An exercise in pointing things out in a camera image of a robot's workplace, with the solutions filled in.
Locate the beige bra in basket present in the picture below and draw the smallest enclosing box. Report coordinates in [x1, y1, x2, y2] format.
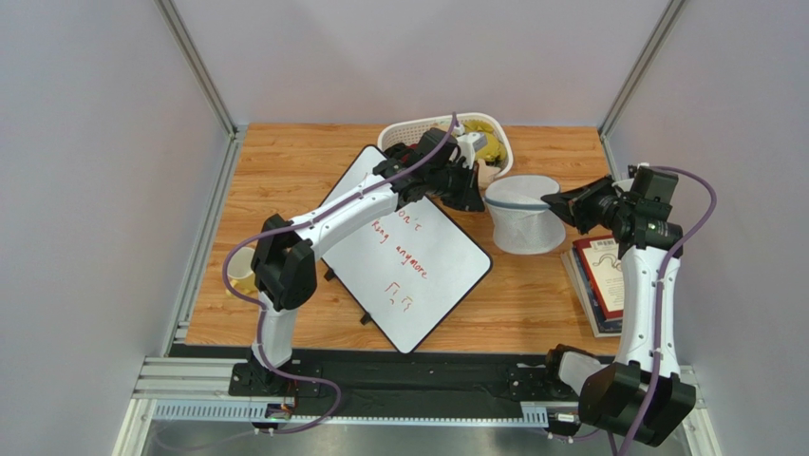
[476, 159, 504, 188]

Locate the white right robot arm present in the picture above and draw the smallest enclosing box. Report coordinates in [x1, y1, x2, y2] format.
[542, 163, 700, 455]

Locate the red hardcover book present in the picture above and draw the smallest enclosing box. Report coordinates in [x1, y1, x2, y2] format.
[573, 236, 624, 321]

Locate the white whiteboard with red writing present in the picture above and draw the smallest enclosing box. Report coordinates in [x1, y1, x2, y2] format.
[319, 144, 494, 354]

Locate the yellow garment in basket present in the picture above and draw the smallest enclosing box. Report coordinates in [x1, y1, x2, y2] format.
[464, 121, 507, 166]

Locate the white mesh laundry bag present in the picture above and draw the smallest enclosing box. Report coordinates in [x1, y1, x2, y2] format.
[483, 175, 566, 256]

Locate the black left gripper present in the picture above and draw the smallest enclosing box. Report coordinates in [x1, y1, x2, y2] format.
[427, 159, 486, 213]

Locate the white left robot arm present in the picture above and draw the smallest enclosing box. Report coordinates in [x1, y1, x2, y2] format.
[226, 127, 484, 396]

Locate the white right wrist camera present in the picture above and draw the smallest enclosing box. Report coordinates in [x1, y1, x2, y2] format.
[612, 164, 638, 193]

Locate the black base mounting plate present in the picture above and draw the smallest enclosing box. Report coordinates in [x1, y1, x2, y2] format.
[228, 349, 578, 419]

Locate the white plastic laundry basket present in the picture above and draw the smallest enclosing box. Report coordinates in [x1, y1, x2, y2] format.
[377, 112, 515, 178]

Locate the yellow mug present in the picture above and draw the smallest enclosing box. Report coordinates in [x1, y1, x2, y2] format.
[225, 246, 256, 295]

